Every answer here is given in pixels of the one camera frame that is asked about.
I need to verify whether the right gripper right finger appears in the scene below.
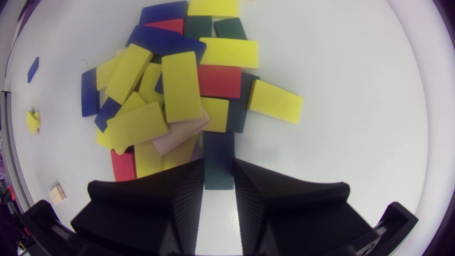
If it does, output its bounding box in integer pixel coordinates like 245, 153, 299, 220
233, 158, 380, 256

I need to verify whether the natural wooden block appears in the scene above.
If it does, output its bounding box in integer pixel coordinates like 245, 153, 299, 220
152, 108, 212, 156
49, 183, 67, 206

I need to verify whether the red wooden block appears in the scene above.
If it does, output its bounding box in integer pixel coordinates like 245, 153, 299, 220
197, 64, 242, 99
110, 149, 137, 182
143, 18, 184, 35

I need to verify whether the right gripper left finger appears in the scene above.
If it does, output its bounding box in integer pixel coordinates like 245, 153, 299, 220
70, 159, 205, 256

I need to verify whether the blue wooden block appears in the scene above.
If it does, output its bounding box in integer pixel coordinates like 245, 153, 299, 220
94, 97, 122, 133
81, 68, 101, 118
126, 25, 207, 64
27, 57, 39, 83
139, 1, 188, 25

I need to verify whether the pile of wooden blocks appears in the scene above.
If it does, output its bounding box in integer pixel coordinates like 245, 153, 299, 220
95, 48, 205, 162

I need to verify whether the green wooden block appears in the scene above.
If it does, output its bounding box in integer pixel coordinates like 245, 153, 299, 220
203, 132, 236, 190
240, 72, 260, 103
214, 18, 247, 40
225, 100, 248, 134
183, 16, 213, 39

